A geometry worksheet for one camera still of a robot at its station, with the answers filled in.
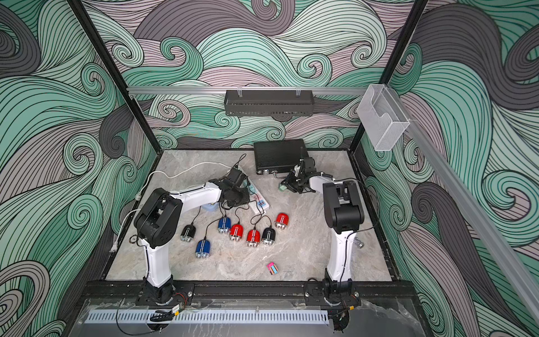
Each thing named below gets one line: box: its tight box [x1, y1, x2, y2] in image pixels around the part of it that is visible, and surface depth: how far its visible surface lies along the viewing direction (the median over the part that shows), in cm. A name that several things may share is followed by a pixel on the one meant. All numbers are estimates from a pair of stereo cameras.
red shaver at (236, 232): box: [229, 223, 244, 241], surface depth 87 cm
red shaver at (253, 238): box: [247, 228, 261, 248], surface depth 87 cm
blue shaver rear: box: [217, 216, 232, 234], surface depth 90 cm
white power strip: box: [241, 178, 270, 215], surface depth 95 cm
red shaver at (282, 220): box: [274, 212, 290, 230], surface depth 91 cm
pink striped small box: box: [266, 261, 280, 276], surface depth 78 cm
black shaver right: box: [261, 227, 276, 246], surface depth 87 cm
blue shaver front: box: [195, 239, 212, 259], surface depth 83 cm
